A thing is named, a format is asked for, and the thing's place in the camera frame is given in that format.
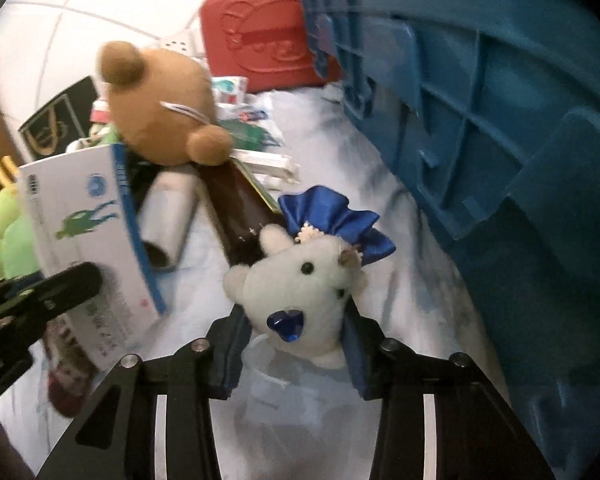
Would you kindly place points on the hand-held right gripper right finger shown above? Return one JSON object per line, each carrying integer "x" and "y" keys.
{"x": 357, "y": 360}

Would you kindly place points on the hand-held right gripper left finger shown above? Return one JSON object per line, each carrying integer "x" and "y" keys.
{"x": 230, "y": 355}

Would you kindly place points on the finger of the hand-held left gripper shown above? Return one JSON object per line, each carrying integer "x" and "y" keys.
{"x": 55, "y": 287}

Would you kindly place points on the white box green figure print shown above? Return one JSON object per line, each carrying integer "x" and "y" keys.
{"x": 80, "y": 210}

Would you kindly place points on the white bear plush blue bow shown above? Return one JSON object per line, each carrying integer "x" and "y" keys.
{"x": 300, "y": 300}

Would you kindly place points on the blue plastic crate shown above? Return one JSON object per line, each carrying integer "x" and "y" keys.
{"x": 480, "y": 85}

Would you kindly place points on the green frog plush toy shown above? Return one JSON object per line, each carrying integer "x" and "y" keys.
{"x": 5, "y": 245}

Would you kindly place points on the red printed packet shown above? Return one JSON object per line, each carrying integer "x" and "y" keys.
{"x": 70, "y": 375}

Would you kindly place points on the white paper roll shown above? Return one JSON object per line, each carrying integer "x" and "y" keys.
{"x": 167, "y": 210}

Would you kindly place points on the dark brown packet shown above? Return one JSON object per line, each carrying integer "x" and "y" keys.
{"x": 235, "y": 210}

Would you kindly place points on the long white box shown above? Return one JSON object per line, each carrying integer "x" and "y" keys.
{"x": 270, "y": 162}

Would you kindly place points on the brown teddy bear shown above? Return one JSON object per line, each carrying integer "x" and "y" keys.
{"x": 155, "y": 110}

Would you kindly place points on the white power strip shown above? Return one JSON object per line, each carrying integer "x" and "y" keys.
{"x": 180, "y": 42}

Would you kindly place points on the red plastic carry case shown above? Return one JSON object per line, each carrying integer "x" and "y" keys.
{"x": 260, "y": 35}

